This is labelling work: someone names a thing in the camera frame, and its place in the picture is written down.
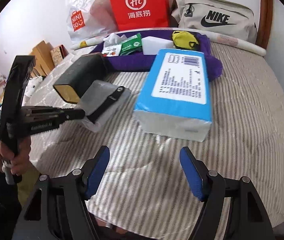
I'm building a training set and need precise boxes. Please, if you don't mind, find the green wet wipes pack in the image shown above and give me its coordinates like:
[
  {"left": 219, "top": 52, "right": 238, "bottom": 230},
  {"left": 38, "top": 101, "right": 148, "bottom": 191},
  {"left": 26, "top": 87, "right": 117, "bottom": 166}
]
[{"left": 120, "top": 33, "right": 142, "bottom": 56}]

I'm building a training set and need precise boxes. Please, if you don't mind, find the blue tissue pack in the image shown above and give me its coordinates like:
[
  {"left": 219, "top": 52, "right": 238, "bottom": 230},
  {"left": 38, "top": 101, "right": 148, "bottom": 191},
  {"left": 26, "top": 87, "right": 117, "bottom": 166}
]
[{"left": 133, "top": 49, "right": 212, "bottom": 142}]

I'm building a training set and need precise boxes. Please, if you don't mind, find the dark green tea tin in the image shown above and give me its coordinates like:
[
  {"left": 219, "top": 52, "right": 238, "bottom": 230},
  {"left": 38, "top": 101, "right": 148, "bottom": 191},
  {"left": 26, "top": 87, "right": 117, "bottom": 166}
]
[{"left": 53, "top": 53, "right": 108, "bottom": 104}]

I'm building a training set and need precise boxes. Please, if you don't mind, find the yellow black pouch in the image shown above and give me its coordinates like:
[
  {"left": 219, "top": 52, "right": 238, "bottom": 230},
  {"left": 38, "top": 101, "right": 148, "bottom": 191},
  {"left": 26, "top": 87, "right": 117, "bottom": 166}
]
[{"left": 171, "top": 31, "right": 199, "bottom": 51}]

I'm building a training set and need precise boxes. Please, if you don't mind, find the brown patterned box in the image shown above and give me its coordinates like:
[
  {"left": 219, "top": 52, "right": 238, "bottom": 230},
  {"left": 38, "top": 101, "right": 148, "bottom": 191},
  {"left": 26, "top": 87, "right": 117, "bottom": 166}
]
[{"left": 50, "top": 44, "right": 68, "bottom": 66}]

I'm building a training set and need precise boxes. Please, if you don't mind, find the wooden furniture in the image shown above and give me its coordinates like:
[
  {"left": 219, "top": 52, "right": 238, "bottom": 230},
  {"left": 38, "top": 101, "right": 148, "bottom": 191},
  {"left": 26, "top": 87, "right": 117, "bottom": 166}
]
[{"left": 30, "top": 41, "right": 54, "bottom": 77}]

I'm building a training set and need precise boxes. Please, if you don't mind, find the purple towel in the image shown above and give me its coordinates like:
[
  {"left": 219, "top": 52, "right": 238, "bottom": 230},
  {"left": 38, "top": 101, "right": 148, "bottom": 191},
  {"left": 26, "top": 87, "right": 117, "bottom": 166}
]
[{"left": 89, "top": 29, "right": 224, "bottom": 82}]

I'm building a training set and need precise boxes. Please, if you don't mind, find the white sponge block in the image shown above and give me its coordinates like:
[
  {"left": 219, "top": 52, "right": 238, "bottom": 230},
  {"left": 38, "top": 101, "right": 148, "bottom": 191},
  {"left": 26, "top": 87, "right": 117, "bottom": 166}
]
[{"left": 141, "top": 36, "right": 174, "bottom": 55}]

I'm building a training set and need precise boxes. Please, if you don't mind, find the white plush toy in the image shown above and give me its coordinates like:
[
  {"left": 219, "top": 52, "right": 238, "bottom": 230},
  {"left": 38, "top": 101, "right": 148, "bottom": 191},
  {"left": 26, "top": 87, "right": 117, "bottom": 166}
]
[{"left": 24, "top": 76, "right": 43, "bottom": 98}]

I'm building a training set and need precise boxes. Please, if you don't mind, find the striped quilted mattress cover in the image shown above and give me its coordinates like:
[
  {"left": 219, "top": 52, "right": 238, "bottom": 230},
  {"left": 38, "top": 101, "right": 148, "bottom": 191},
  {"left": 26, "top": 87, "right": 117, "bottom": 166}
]
[{"left": 30, "top": 43, "right": 284, "bottom": 239}]

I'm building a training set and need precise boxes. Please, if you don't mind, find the red Haidilao paper bag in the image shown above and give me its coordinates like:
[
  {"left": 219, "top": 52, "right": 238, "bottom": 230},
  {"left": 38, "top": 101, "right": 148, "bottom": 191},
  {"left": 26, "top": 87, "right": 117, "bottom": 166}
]
[{"left": 110, "top": 0, "right": 170, "bottom": 31}]

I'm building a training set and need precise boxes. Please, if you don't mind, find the beige Nike bag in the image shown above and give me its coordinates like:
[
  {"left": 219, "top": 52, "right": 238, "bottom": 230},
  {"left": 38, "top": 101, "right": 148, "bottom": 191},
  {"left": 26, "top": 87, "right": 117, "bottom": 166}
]
[{"left": 171, "top": 0, "right": 257, "bottom": 43}]

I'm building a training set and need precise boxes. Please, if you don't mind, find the rolled white fruit-print mat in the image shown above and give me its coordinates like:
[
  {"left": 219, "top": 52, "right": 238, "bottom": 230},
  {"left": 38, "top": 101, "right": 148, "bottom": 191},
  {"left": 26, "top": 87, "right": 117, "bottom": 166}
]
[{"left": 70, "top": 27, "right": 268, "bottom": 57}]

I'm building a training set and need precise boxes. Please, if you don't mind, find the foam bag with black strap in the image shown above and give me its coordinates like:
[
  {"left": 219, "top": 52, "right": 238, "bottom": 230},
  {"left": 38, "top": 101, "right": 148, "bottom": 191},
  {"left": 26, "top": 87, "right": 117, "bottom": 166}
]
[{"left": 76, "top": 80, "right": 131, "bottom": 133}]

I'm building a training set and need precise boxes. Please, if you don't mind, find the white Miniso plastic bag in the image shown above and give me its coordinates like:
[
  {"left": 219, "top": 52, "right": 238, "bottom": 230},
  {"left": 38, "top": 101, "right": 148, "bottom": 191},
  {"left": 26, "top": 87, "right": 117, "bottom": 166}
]
[{"left": 65, "top": 0, "right": 118, "bottom": 45}]

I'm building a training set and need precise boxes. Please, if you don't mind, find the person's left hand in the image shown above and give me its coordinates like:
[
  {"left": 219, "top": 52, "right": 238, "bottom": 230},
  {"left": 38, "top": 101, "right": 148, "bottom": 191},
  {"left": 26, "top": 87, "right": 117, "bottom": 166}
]
[{"left": 0, "top": 137, "right": 31, "bottom": 175}]

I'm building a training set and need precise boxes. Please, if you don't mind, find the wooden door frame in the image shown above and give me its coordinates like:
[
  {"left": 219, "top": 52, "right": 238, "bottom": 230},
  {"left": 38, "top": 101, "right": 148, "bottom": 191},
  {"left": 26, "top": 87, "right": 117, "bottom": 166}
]
[{"left": 256, "top": 0, "right": 273, "bottom": 49}]

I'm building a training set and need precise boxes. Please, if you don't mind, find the white persimmon snack packet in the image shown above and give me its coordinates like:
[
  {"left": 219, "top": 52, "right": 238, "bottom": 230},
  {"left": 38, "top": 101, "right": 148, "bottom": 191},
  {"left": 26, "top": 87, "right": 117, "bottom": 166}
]
[{"left": 101, "top": 44, "right": 122, "bottom": 57}]

